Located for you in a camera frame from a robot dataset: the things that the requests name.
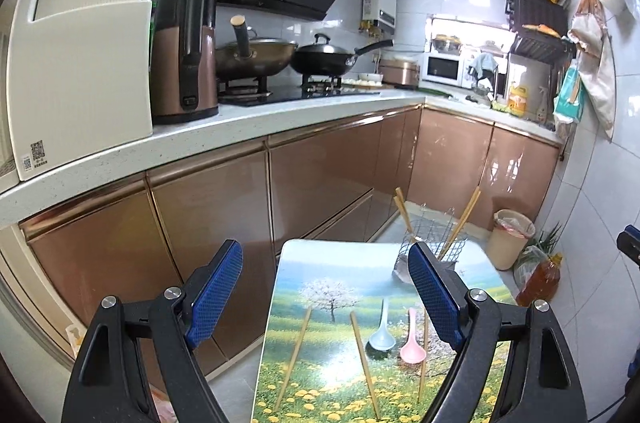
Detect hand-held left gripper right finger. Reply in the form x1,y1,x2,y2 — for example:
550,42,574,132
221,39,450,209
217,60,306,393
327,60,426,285
407,241,588,423

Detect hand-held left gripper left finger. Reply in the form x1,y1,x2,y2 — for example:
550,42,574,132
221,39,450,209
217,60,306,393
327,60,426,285
60,239,244,423

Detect wire utensil holder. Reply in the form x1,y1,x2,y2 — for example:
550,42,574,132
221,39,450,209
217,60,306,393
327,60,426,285
392,202,471,284

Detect pink spoon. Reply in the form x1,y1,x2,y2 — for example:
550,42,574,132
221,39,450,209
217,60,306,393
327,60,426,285
399,307,426,363

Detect light blue spoon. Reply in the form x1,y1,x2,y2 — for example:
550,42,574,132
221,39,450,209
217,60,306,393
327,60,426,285
367,297,397,352

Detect wooden chopstick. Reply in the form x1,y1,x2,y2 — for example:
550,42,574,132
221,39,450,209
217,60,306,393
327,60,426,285
397,187,414,231
349,310,382,421
443,193,476,251
438,188,482,261
416,307,431,405
394,196,417,247
274,305,313,411

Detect green onions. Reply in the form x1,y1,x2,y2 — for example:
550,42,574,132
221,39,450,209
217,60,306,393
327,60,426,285
530,223,563,256

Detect beige trash bin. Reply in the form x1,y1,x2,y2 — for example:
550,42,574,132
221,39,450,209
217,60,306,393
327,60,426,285
486,209,536,271

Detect amber oil bottle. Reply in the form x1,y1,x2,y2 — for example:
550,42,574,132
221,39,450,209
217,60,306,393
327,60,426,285
516,253,563,308

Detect teal packet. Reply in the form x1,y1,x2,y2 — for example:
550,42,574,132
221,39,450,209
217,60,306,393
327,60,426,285
552,63,586,124

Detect hanging white bags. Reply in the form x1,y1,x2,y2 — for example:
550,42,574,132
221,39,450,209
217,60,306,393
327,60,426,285
567,0,617,141

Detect brown lower cabinets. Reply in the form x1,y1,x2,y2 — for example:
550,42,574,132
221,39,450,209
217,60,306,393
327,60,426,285
20,106,563,379

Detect white kitchen countertop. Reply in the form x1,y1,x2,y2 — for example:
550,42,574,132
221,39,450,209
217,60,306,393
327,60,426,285
0,86,563,226

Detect yellow oil bottle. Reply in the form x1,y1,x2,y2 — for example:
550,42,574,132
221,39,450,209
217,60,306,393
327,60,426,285
507,84,530,116

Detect black gas stove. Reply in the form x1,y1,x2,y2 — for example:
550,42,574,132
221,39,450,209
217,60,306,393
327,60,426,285
217,76,386,106

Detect grey-blue cloth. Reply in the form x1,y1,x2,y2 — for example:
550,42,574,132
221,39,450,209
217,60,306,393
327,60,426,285
467,52,498,80

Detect brown rice cooker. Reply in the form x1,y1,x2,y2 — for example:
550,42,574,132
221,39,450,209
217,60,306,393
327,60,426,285
377,57,421,88

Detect brown electric kettle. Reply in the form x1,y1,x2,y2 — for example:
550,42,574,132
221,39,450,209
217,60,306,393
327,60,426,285
151,0,221,125

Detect plate of white buns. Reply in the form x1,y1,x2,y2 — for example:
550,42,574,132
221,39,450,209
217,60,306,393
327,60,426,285
340,73,385,88

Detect white microwave oven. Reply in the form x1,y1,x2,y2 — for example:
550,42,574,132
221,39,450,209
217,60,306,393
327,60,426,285
420,51,463,86

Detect bronze wok with lid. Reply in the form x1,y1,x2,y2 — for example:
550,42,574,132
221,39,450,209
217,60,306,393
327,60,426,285
215,16,299,80

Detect steel pot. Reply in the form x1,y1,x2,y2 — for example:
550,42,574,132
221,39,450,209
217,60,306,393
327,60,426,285
432,34,463,53

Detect black wok with lid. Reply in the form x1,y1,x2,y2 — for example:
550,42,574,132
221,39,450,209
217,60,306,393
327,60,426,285
290,33,396,76

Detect cream countertop appliance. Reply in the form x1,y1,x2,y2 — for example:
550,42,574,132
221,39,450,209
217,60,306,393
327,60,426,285
6,0,170,183

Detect black wall rack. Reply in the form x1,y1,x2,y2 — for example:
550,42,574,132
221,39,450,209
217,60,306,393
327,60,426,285
505,0,576,66

